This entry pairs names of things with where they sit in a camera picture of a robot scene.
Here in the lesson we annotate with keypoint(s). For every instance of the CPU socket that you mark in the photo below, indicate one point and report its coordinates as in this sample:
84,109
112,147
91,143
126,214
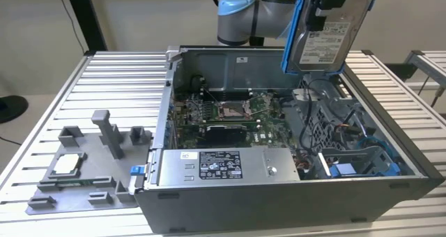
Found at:
232,110

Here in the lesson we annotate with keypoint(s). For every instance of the silver power supply unit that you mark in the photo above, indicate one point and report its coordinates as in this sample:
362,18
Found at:
174,166

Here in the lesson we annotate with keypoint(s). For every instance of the black table bracket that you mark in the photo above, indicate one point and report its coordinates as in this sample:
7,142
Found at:
401,71

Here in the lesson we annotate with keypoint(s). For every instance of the black round stand base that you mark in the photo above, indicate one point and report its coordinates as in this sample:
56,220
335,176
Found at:
12,109

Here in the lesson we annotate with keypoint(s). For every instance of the green motherboard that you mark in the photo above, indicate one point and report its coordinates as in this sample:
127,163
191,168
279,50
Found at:
271,117

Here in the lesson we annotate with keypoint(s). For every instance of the metal slat side table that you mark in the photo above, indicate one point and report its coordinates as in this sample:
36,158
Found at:
430,64

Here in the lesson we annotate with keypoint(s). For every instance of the black graphics card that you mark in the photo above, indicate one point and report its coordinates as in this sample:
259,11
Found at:
224,135

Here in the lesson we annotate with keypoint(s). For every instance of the black RAM slot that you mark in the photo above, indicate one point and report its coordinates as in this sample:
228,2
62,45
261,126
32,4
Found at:
226,92
226,97

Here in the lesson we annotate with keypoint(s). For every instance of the grey metal disk bay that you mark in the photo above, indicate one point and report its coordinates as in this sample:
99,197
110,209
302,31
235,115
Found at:
369,156

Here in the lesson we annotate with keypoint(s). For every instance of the hard disk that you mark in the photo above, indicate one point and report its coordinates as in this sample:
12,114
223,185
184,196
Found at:
323,44

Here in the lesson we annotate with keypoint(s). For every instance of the grey parts rack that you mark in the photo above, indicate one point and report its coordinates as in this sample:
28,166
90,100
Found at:
100,166

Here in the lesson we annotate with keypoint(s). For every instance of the blue case latch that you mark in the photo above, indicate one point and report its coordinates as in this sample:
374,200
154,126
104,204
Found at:
135,170

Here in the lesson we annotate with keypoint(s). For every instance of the blue carrier in bay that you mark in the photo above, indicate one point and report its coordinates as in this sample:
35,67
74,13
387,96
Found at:
343,170

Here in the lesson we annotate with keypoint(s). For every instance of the locking lever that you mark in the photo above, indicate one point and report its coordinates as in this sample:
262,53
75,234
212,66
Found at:
210,94
261,111

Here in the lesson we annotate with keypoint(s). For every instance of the open black PC case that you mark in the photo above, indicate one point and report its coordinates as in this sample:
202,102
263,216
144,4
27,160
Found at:
243,208

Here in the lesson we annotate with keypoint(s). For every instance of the silver CPU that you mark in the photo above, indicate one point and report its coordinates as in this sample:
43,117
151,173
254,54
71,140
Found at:
67,164

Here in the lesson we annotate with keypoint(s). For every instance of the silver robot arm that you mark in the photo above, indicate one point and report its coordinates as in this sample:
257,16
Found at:
240,20

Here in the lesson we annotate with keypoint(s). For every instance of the black upright post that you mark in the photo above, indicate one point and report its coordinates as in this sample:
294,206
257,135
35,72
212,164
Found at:
87,17

